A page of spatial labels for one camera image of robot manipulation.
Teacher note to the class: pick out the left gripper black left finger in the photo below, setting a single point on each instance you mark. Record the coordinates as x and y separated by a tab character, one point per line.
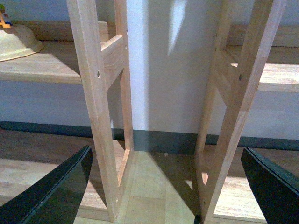
54	199

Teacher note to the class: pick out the beige bowl-shaped hat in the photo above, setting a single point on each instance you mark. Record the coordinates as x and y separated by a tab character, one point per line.
18	41

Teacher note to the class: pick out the left wooden shelf frame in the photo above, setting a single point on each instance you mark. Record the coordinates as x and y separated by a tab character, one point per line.
100	65

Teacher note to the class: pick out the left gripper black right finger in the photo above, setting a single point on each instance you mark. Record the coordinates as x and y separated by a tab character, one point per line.
275	189

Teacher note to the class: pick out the right wooden shelf frame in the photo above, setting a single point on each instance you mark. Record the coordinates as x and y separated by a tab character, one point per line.
237	87

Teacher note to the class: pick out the small colourful toy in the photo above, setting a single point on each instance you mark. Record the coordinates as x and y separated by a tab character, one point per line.
4	20

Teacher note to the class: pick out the wooden shelf frame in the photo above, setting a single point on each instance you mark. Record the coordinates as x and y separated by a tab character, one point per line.
237	87
100	65

